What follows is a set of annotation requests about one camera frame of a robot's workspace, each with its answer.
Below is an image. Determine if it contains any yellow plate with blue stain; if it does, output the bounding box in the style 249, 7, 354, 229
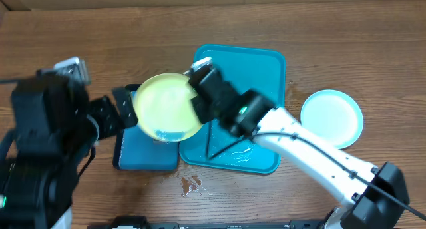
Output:
133, 73, 202, 142

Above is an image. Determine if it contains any black tray with water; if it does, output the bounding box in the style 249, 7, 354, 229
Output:
112, 83, 180, 172

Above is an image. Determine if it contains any light blue plate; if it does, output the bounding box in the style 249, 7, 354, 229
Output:
300, 89, 364, 149

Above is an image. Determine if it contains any teal plastic tray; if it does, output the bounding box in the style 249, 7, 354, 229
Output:
179, 45, 286, 174

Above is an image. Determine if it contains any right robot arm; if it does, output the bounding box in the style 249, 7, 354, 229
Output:
189, 61, 409, 228

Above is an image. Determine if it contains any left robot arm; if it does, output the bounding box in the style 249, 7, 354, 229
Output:
1, 72, 138, 228

